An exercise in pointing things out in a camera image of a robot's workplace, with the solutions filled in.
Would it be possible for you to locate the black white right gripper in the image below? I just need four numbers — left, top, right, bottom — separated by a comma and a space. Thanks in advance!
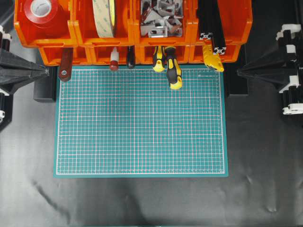
237, 24, 303, 115

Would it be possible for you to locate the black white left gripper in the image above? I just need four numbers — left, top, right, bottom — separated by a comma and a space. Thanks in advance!
0, 26, 50, 131

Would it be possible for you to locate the yellow utility cutter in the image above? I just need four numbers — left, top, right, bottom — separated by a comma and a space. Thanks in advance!
202, 44, 224, 72

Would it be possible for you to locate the black left rack foot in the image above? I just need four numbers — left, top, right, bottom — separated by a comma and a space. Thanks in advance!
33, 67, 57, 103

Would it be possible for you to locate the orange container rack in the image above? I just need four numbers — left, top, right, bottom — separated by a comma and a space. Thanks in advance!
13, 0, 253, 67

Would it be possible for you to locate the black aluminium extrusion bar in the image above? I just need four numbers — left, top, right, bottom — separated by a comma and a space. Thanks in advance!
209, 0, 226, 55
197, 0, 213, 40

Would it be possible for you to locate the red tape roll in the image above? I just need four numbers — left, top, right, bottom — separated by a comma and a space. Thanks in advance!
24, 0, 66, 28

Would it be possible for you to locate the large yellow black screwdriver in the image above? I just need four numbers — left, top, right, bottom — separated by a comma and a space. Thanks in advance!
165, 46, 182, 90

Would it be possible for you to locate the white glue bottle red cap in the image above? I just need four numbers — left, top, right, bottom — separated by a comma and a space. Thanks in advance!
109, 47, 119, 71

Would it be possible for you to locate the beige double-sided tape roll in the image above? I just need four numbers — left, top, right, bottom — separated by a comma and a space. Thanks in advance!
92, 0, 116, 38

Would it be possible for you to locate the small yellow black screwdriver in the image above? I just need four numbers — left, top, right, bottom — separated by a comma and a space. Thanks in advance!
153, 46, 166, 72

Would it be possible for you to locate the green cutting mat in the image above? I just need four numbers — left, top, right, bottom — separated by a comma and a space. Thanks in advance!
53, 65, 229, 178

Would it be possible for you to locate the pile of metal corner brackets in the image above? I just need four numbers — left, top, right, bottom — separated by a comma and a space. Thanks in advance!
140, 0, 184, 38

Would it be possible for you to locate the black handled tool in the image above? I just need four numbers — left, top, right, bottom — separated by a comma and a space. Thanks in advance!
126, 45, 135, 69

